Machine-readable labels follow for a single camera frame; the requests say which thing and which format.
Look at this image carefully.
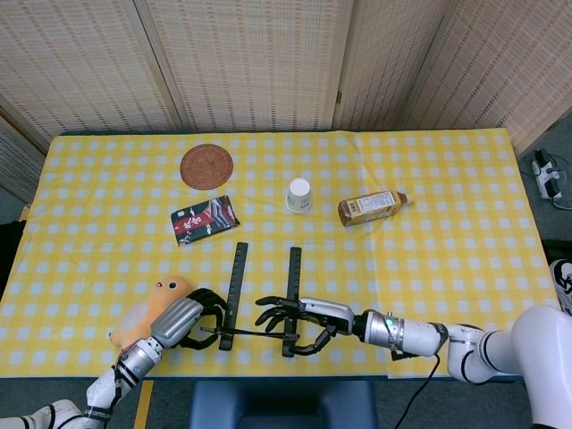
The blue chair seat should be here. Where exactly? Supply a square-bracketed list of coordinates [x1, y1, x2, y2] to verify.
[189, 379, 379, 429]

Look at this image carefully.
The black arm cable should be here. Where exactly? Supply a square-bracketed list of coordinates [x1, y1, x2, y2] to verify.
[391, 348, 443, 429]

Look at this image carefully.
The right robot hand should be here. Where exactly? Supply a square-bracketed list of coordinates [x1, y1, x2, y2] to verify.
[254, 295, 358, 357]

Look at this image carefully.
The black white shoe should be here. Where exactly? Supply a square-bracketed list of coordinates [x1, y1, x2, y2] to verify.
[549, 258, 572, 316]

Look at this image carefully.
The round brown woven coaster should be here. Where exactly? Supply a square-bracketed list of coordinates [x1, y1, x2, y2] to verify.
[179, 143, 235, 190]

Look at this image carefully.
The yellow white checked tablecloth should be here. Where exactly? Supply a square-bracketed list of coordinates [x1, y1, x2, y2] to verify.
[0, 128, 572, 381]

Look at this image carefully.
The woven folding screen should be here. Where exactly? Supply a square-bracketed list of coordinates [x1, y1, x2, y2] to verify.
[0, 0, 572, 205]

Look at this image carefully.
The white power strip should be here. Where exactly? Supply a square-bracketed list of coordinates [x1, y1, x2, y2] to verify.
[530, 150, 565, 201]

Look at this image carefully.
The orange plush toy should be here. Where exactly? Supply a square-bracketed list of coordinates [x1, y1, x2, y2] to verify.
[109, 274, 194, 349]

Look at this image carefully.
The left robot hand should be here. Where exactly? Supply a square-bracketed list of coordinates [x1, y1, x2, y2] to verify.
[149, 288, 230, 352]

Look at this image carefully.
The white paper cup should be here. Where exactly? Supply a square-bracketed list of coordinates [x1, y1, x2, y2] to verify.
[285, 177, 313, 215]

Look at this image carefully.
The black red snack packet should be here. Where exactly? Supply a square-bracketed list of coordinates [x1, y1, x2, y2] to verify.
[170, 195, 241, 247]

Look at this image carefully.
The tea bottle with yellow label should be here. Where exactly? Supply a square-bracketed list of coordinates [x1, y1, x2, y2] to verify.
[337, 190, 415, 228]

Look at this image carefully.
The black folding stand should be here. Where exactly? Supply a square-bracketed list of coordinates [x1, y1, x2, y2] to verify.
[200, 241, 304, 358]

